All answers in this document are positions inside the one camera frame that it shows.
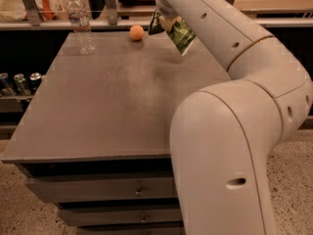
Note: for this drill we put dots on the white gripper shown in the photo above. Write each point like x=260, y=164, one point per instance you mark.
x=163, y=9

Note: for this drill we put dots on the green jalapeno chip bag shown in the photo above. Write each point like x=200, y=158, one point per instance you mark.
x=181, y=35

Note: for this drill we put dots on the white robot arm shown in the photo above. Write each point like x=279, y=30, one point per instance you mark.
x=221, y=135

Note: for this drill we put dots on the white orange plastic bag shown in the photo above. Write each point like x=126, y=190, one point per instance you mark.
x=34, y=11

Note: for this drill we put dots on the orange fruit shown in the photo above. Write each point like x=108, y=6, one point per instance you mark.
x=136, y=32

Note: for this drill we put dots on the wooden shelf counter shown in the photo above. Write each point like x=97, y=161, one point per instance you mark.
x=250, y=7

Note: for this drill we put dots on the clear plastic water bottle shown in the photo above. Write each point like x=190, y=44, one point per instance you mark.
x=81, y=27

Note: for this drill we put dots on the grey drawer cabinet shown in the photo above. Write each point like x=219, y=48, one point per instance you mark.
x=107, y=116

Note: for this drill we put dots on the right soda can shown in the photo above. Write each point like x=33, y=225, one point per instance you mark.
x=35, y=81

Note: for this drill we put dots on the left soda can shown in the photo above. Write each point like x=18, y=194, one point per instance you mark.
x=8, y=85

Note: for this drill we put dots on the top grey drawer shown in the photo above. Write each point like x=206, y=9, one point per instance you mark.
x=90, y=190

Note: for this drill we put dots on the grey drawer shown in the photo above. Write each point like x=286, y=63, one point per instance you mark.
x=94, y=218
x=90, y=190
x=136, y=230

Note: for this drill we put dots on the bottom grey drawer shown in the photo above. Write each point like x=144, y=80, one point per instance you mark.
x=136, y=230

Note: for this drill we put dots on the middle grey drawer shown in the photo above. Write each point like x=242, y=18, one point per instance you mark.
x=94, y=218

